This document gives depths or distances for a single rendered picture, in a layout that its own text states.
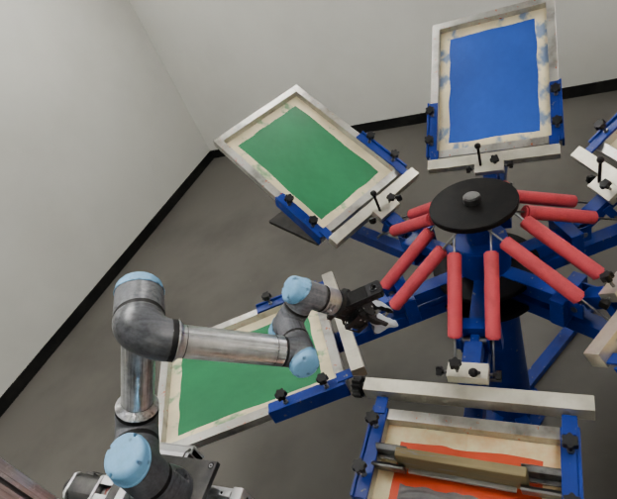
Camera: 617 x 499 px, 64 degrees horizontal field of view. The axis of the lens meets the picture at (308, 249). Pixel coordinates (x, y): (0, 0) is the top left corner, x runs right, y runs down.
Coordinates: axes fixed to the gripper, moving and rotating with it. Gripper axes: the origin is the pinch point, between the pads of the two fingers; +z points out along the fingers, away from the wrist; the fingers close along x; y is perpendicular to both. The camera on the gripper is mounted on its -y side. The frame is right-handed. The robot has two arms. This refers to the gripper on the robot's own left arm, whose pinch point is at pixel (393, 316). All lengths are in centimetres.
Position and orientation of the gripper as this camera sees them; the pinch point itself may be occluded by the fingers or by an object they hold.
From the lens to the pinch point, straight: 147.4
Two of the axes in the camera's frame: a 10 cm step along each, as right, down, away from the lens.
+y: -5.4, 6.8, 4.9
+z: 8.2, 3.1, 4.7
